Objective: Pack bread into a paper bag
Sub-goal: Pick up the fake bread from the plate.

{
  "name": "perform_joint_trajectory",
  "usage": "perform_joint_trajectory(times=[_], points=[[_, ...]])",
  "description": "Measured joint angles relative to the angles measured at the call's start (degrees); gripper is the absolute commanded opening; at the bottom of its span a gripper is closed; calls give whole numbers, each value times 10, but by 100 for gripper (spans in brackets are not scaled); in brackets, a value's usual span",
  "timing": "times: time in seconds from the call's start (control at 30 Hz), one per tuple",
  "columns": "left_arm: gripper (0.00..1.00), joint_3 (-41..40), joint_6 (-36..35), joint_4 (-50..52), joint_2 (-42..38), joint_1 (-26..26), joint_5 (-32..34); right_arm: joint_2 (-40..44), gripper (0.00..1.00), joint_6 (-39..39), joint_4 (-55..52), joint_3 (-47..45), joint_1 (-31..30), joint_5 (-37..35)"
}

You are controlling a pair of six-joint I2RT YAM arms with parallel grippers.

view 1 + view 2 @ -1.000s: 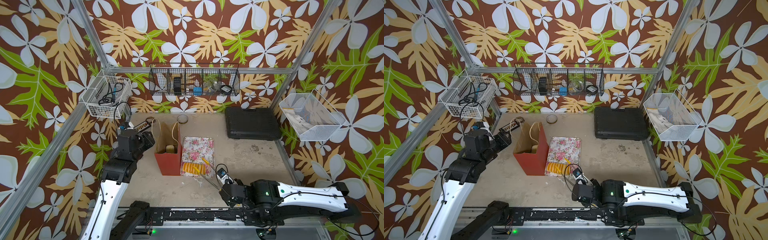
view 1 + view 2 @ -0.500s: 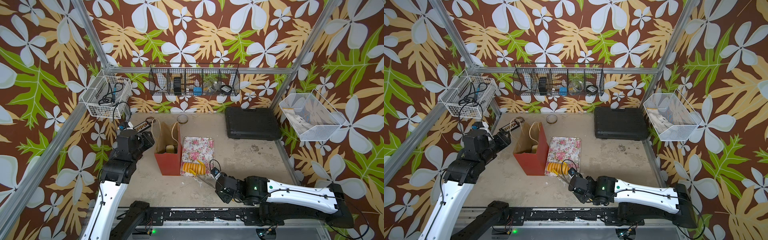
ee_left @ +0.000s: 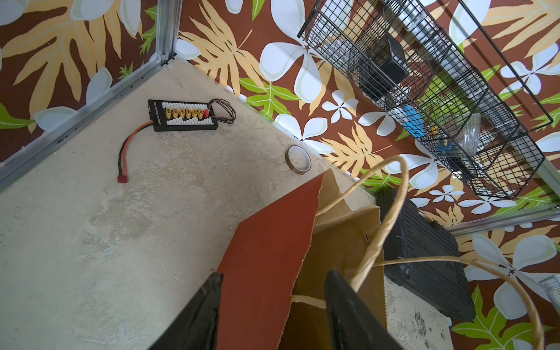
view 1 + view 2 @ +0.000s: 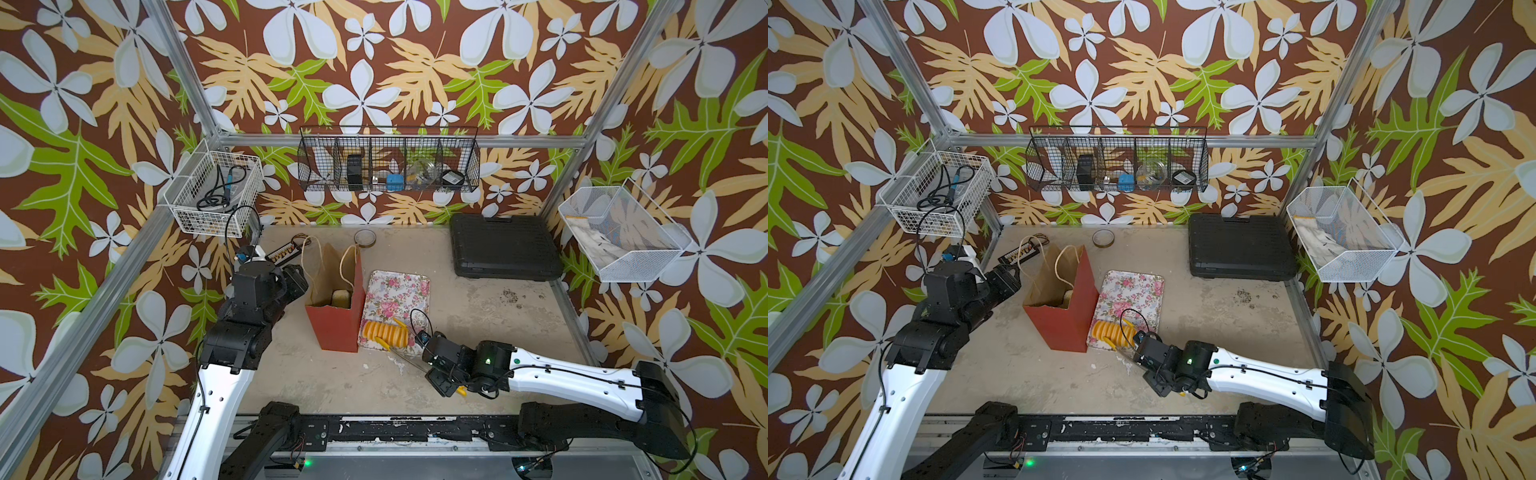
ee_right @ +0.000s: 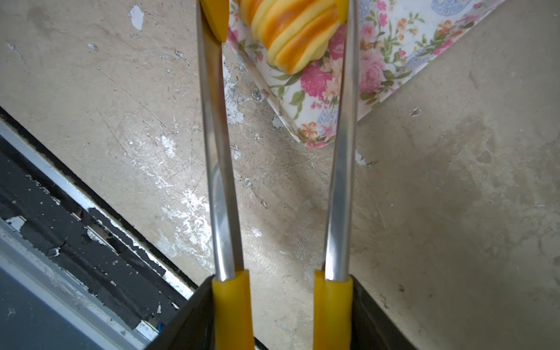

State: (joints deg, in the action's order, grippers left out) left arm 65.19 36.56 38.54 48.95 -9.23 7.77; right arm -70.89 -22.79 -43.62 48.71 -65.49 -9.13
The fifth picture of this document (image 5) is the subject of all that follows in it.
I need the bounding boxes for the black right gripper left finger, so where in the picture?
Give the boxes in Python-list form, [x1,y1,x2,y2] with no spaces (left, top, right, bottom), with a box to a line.
[146,276,216,350]

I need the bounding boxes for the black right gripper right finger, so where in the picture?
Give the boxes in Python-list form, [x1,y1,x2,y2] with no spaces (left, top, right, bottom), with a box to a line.
[350,275,417,350]

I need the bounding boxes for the yellow handled metal tongs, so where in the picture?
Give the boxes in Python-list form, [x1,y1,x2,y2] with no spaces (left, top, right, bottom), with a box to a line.
[195,1,359,349]

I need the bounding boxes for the ridged yellow striped bread loaf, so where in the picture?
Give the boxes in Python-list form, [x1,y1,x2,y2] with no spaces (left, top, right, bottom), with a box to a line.
[236,0,341,75]

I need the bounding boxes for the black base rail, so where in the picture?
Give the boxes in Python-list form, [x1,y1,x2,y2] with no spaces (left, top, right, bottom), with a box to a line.
[1,111,197,331]

